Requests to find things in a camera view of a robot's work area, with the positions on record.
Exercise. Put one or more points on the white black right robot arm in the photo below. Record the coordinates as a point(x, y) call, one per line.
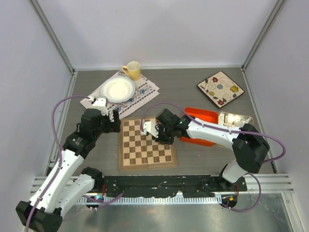
point(249, 148)

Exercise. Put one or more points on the floral square plate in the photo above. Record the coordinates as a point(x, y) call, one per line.
point(220, 89)

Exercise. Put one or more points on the gold tray of light pieces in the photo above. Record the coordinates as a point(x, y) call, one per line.
point(233, 120)

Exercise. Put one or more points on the aluminium frame rail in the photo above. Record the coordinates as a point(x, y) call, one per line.
point(261, 183)

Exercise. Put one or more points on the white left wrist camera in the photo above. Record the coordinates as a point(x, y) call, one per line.
point(100, 104)

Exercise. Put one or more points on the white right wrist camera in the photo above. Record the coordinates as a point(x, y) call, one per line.
point(150, 127)

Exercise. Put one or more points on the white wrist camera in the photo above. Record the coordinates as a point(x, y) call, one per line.
point(100, 104)
point(150, 127)

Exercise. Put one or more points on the yellow mug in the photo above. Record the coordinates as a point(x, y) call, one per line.
point(133, 70)

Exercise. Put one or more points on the white paper bowl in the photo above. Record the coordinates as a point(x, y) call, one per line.
point(118, 89)

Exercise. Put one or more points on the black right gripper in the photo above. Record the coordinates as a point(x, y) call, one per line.
point(159, 128)

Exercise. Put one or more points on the orange plastic tray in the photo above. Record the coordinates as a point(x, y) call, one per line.
point(205, 115)

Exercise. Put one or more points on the wooden chess board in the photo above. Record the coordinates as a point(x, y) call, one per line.
point(137, 151)

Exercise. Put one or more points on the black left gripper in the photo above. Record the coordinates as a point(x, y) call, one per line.
point(112, 126)

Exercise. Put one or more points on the patterned cloth placemat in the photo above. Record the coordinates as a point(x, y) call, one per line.
point(145, 91)

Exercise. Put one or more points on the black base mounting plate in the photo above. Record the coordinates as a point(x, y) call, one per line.
point(163, 186)

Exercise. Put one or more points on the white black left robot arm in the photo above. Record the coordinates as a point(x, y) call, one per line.
point(45, 210)

